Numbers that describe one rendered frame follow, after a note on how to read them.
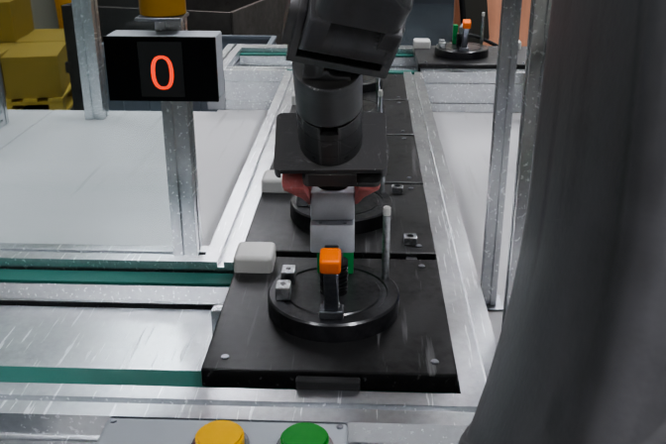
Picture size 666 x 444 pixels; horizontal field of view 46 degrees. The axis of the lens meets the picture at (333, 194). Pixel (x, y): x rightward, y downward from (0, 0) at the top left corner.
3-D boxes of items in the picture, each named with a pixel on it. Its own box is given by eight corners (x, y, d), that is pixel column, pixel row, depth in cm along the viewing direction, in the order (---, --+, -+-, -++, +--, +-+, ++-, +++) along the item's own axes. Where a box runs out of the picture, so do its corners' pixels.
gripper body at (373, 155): (277, 124, 75) (271, 72, 69) (385, 124, 75) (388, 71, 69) (275, 181, 72) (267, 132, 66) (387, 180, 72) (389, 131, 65)
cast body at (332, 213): (354, 254, 78) (355, 185, 76) (310, 253, 78) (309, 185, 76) (354, 225, 86) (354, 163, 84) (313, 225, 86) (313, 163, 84)
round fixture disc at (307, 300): (401, 344, 78) (402, 326, 77) (260, 341, 78) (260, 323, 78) (396, 277, 91) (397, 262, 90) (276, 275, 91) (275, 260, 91)
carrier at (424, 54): (513, 72, 197) (518, 22, 192) (417, 71, 198) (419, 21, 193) (499, 53, 219) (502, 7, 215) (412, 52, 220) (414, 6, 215)
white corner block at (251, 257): (273, 288, 93) (272, 258, 91) (234, 287, 93) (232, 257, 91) (277, 271, 97) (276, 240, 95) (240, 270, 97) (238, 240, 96)
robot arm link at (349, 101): (287, 81, 61) (362, 82, 61) (294, 16, 65) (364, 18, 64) (293, 135, 67) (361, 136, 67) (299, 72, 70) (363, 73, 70)
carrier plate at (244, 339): (457, 392, 74) (458, 373, 73) (201, 387, 75) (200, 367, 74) (436, 274, 96) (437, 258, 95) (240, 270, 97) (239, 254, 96)
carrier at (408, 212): (435, 268, 97) (440, 172, 93) (241, 265, 98) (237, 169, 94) (422, 195, 120) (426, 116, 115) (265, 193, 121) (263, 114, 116)
